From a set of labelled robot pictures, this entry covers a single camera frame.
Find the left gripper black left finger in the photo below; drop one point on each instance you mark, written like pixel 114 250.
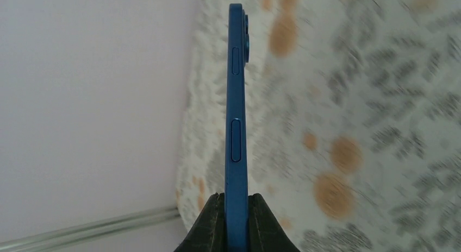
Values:
pixel 208 233

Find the aluminium front rail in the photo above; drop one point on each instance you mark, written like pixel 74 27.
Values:
pixel 91 231

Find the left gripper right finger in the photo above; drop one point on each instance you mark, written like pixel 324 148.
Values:
pixel 265 232

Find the black phone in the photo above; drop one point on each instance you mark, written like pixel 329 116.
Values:
pixel 236 179

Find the floral patterned table mat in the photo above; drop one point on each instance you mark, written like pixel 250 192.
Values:
pixel 352 119

